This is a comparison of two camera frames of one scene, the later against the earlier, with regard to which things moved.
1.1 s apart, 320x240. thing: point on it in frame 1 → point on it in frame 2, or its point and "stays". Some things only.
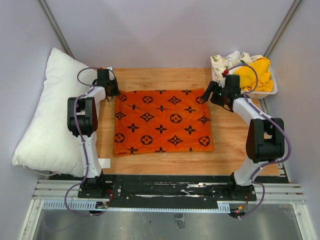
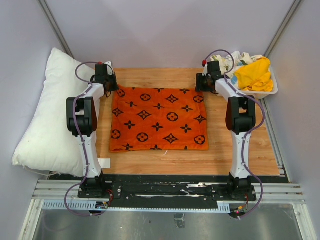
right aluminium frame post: [294, 7] stays
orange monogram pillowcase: [161, 121] stays
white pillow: [45, 142] stays
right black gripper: [211, 88] → [200, 86]
